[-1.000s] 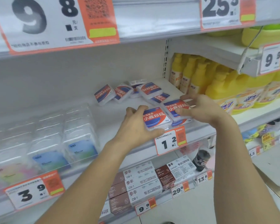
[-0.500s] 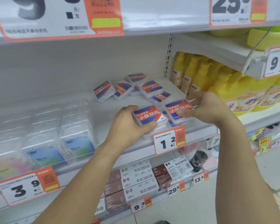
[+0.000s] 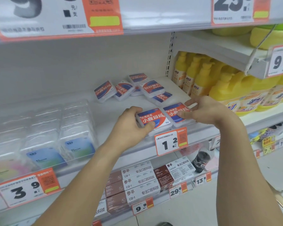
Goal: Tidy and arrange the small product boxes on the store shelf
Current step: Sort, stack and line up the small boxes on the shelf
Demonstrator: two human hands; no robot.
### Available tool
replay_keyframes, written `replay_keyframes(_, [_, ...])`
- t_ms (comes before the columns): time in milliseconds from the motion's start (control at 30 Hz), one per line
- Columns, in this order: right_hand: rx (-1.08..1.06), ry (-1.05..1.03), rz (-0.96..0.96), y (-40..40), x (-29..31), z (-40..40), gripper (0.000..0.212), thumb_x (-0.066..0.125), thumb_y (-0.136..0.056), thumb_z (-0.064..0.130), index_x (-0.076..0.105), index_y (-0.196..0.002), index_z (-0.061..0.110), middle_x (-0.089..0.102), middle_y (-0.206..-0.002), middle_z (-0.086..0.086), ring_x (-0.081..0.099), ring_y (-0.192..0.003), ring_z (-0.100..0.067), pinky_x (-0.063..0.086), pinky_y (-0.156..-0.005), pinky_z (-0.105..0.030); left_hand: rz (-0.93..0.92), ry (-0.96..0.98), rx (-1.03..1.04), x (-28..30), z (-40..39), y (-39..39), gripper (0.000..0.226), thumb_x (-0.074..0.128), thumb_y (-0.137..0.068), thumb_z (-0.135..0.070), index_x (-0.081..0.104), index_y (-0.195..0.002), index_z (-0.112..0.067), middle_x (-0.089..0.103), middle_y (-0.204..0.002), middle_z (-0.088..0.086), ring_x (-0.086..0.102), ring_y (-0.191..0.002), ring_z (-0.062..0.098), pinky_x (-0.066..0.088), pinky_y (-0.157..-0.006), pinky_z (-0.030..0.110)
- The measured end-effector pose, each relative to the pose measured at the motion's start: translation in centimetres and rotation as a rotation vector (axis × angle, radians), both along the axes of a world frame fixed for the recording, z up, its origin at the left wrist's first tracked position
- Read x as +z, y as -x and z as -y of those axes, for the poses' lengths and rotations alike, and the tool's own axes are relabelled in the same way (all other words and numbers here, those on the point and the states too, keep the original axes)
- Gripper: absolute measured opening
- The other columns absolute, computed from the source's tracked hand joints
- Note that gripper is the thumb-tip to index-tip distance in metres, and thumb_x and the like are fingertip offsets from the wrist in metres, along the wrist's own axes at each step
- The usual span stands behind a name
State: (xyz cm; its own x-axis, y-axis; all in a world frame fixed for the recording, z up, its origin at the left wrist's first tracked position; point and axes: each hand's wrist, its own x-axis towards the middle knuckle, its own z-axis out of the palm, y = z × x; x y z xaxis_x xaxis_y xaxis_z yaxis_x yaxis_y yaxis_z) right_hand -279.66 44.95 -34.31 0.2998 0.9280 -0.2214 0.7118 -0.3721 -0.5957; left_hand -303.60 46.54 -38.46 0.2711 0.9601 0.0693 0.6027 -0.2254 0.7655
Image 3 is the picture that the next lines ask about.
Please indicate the person's left forearm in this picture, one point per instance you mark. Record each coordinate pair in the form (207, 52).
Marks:
(80, 185)

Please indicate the row of yellow green tubs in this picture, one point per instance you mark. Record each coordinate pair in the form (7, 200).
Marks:
(268, 37)

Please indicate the pile of red small boxes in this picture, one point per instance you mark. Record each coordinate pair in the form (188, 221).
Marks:
(152, 88)

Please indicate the green white toothpaste box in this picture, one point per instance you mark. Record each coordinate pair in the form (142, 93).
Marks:
(101, 211)

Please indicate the row of yellow detergent bottles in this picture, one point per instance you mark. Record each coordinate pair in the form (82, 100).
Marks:
(226, 89)

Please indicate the person's right hand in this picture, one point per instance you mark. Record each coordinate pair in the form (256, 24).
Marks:
(212, 112)

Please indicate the person's dark shoe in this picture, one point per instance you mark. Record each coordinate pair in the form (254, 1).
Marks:
(164, 224)

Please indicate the yellow red promo tag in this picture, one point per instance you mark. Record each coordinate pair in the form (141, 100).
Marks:
(268, 144)

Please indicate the row of small toiletry bottles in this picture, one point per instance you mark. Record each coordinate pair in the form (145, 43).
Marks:
(266, 132)

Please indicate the person's right forearm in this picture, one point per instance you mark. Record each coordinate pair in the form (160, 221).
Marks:
(243, 181)

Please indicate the black bottle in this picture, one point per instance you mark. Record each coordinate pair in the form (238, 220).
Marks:
(200, 162)

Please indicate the pile of teal small boxes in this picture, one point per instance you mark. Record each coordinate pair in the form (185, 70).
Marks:
(77, 145)

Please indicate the red label small box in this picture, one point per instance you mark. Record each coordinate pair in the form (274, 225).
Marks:
(172, 112)
(158, 118)

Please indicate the person's left hand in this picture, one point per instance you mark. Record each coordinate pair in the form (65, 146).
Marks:
(127, 131)

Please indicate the stack of maroon toothpaste boxes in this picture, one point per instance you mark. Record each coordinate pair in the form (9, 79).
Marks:
(122, 193)

